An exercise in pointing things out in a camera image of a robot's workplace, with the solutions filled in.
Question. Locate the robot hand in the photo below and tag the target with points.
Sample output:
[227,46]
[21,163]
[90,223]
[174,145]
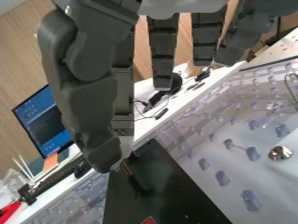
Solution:
[88,83]

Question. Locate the thin metal drill bit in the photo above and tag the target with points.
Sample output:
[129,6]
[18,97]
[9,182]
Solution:
[241,147]

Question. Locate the computer screen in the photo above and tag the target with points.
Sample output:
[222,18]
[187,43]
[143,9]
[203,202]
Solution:
[41,123]

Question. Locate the white desk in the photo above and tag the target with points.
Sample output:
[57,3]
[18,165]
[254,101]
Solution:
[187,101]

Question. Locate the black keyboard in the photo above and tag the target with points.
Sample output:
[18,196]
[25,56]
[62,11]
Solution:
[57,176]

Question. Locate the clear box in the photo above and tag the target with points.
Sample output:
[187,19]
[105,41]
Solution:
[213,110]

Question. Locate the small black item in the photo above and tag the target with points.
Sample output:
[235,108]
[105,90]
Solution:
[26,195]

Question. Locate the black plate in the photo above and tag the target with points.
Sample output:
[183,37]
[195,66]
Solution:
[177,193]

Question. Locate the red tray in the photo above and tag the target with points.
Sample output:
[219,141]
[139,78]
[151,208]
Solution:
[9,210]

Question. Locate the small metal nut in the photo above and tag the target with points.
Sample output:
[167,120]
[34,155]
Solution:
[279,153]

